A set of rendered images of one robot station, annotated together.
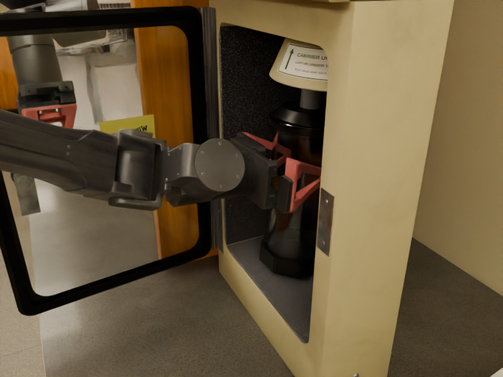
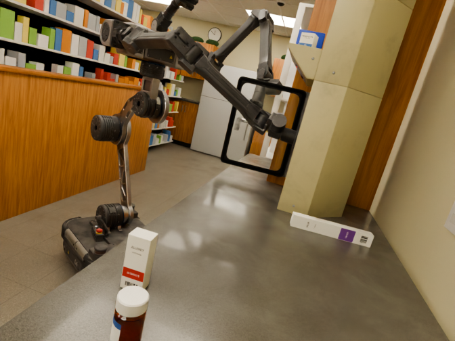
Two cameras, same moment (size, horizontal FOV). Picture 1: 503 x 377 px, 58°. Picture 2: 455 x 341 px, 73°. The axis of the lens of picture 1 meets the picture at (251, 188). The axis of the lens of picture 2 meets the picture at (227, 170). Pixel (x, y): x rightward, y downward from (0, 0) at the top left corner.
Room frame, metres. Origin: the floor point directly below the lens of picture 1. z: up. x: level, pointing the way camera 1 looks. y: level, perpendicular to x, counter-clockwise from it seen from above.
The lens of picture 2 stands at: (-0.59, -0.58, 1.31)
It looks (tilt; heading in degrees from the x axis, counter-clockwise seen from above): 14 degrees down; 38
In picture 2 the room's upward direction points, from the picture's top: 13 degrees clockwise
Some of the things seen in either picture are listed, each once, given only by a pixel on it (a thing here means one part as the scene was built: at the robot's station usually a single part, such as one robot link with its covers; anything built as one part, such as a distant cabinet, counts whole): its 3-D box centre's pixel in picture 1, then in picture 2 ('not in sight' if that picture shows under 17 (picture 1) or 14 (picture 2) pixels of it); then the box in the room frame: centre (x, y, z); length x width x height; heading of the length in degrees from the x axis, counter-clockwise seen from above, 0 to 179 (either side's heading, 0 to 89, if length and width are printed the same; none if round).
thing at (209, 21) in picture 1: (212, 143); (296, 136); (0.66, 0.06, 1.19); 0.03 x 0.02 x 0.39; 26
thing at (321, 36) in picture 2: not in sight; (309, 45); (0.58, 0.07, 1.56); 0.10 x 0.10 x 0.09; 26
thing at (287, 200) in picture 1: (293, 176); not in sight; (0.54, -0.06, 1.19); 0.09 x 0.07 x 0.07; 120
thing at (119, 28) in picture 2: not in sight; (123, 35); (0.23, 0.86, 1.45); 0.09 x 0.08 x 0.12; 176
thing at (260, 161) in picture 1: (233, 174); (290, 136); (0.54, 0.02, 1.20); 0.10 x 0.07 x 0.07; 30
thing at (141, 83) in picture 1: (108, 164); (261, 128); (0.58, 0.20, 1.19); 0.30 x 0.01 x 0.40; 123
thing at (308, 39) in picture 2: not in sight; (307, 43); (0.47, 0.02, 1.54); 0.05 x 0.05 x 0.06; 11
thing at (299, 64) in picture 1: (343, 52); not in sight; (0.56, -0.11, 1.34); 0.18 x 0.18 x 0.05
